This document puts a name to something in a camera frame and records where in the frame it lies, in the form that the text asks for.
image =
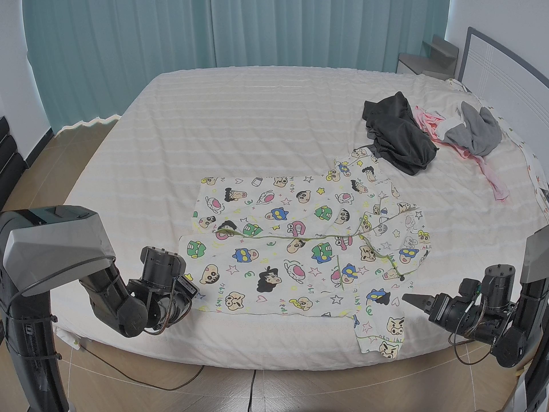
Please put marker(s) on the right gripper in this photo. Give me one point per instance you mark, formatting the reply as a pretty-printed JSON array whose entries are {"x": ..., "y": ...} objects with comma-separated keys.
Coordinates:
[{"x": 463, "y": 320}]

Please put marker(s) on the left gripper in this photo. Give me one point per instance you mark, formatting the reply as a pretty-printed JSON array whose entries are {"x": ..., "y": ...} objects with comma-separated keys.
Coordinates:
[{"x": 184, "y": 298}]

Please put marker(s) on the white printed pyjama top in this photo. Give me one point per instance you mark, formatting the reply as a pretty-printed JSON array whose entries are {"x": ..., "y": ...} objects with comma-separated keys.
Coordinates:
[{"x": 300, "y": 251}]

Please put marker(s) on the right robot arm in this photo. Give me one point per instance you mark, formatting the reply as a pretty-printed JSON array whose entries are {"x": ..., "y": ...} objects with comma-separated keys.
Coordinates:
[{"x": 536, "y": 307}]

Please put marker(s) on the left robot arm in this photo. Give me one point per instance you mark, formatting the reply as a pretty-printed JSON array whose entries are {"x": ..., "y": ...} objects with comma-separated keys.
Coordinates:
[{"x": 51, "y": 238}]

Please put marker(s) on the pink garment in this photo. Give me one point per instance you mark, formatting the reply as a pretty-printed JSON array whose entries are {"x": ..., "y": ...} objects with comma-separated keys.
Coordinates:
[{"x": 493, "y": 178}]

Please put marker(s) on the black garment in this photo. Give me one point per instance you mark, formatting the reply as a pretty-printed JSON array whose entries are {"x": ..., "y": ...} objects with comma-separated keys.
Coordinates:
[{"x": 399, "y": 140}]

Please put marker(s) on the grey garment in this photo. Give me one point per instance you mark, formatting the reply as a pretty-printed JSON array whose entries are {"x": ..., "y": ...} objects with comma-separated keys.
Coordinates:
[{"x": 482, "y": 131}]

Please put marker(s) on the bed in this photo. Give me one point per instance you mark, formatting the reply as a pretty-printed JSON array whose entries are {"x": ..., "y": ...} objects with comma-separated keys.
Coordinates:
[{"x": 257, "y": 122}]

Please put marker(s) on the grey bedside table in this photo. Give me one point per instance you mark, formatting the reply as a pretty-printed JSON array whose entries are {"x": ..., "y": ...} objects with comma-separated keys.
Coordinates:
[{"x": 424, "y": 60}]

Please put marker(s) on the blue-green curtain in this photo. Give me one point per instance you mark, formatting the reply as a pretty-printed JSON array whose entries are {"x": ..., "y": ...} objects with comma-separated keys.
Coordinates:
[{"x": 214, "y": 24}]

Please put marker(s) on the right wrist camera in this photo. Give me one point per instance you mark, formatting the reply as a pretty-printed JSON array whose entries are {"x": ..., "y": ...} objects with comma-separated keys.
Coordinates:
[{"x": 469, "y": 290}]

